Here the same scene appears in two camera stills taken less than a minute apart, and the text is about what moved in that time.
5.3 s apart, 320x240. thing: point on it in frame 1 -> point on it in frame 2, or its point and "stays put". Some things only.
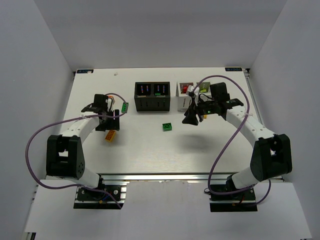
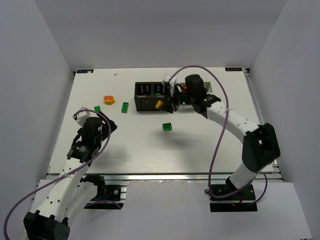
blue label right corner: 233,69 stays put
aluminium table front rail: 165,177 stays put
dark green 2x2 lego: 167,126 stays put
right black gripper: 197,110 -> 171,99
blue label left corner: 85,71 stays put
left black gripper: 110,122 -> 110,125
